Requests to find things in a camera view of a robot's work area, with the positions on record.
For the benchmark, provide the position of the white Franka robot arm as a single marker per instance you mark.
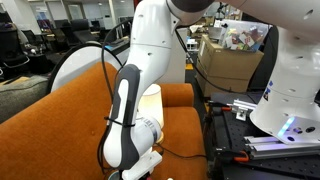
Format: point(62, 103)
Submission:
point(150, 43)

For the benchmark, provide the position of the teal green metal cup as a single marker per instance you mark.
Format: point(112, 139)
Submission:
point(113, 176)

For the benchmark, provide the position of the black orange bar clamp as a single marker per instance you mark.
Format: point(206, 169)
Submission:
point(241, 157)
point(226, 108)

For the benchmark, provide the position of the brown cardboard box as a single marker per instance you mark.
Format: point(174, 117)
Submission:
point(226, 66)

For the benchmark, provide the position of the black perforated breadboard table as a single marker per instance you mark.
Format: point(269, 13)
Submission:
point(233, 133)

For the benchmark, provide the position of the white round table top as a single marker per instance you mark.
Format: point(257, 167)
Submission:
point(76, 63)

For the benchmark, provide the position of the clear bag of colourful items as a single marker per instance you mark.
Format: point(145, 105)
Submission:
point(243, 38)

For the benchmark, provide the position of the black office chair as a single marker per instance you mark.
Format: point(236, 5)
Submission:
point(13, 50)
point(81, 30)

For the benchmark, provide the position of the orange fabric sofa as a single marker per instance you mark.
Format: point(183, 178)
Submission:
point(50, 133)

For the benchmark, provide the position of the grey fabric sofa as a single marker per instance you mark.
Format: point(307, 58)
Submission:
point(20, 96)

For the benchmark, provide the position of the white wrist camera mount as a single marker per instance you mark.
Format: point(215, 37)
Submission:
point(143, 165)

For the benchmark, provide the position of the small aluminium bracket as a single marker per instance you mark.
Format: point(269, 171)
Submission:
point(241, 110)

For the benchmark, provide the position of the aluminium extrusion rail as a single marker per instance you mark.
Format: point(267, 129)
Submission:
point(266, 148)

